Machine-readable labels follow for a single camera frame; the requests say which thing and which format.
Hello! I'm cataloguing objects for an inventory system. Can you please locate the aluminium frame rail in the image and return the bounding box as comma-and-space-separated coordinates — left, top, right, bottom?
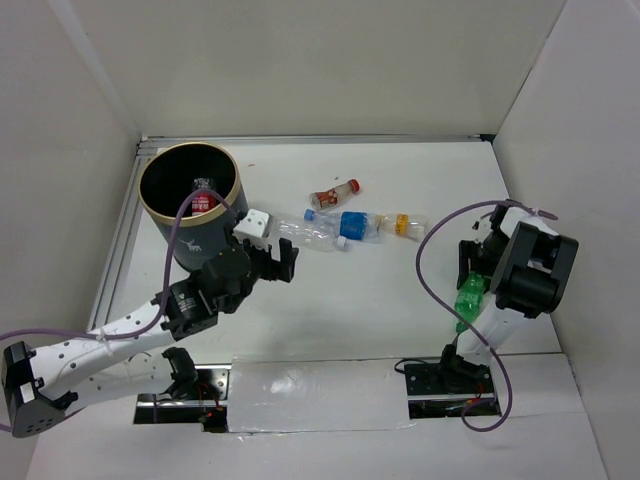
88, 134, 507, 328

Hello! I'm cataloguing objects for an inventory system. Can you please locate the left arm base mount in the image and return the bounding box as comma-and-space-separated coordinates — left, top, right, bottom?
133, 364, 232, 434

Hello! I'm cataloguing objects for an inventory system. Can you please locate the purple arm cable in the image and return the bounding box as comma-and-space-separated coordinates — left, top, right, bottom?
0, 190, 241, 434
416, 199, 559, 432

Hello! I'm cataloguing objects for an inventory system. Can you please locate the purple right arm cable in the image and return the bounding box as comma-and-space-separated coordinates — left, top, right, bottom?
416, 199, 559, 432

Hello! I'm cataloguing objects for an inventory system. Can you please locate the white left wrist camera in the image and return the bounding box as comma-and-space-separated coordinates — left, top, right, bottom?
232, 209, 273, 252

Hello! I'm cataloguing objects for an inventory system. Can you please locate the small red-cap drink bottle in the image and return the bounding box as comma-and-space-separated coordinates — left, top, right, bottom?
309, 179, 360, 211

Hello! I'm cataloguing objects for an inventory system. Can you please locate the dark blue gold-rimmed bin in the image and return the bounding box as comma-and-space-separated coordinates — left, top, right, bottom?
138, 142, 248, 272

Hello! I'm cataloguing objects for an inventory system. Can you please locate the green bottle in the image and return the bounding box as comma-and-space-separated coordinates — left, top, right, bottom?
454, 272, 486, 333

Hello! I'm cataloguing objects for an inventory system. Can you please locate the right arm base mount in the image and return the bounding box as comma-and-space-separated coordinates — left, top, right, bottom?
393, 358, 501, 420

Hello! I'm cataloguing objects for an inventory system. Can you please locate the clear bottle red label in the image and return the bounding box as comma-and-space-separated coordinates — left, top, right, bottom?
191, 177, 217, 216

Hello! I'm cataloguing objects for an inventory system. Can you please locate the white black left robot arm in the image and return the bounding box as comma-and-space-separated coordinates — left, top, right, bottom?
1, 239, 299, 438

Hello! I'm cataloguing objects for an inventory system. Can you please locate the yellow-label yellow-cap bottle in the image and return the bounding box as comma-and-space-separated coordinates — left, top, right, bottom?
379, 213, 428, 242

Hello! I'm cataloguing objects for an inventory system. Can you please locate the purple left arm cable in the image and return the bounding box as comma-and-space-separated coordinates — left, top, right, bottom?
0, 190, 241, 434

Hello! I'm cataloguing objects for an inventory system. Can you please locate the crushed clear bottle white cap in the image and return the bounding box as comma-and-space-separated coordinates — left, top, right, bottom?
272, 213, 347, 252

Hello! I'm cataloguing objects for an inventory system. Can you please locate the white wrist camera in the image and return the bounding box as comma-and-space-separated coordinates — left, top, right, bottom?
232, 209, 273, 252
472, 205, 509, 239

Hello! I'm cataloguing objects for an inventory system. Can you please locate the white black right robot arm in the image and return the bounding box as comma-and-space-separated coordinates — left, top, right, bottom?
436, 205, 579, 394

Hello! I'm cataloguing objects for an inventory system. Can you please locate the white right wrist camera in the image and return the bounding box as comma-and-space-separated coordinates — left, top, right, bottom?
472, 205, 509, 239

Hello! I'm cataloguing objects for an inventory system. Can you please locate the clear bottle blue label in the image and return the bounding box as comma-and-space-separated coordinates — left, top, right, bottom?
304, 209, 383, 241

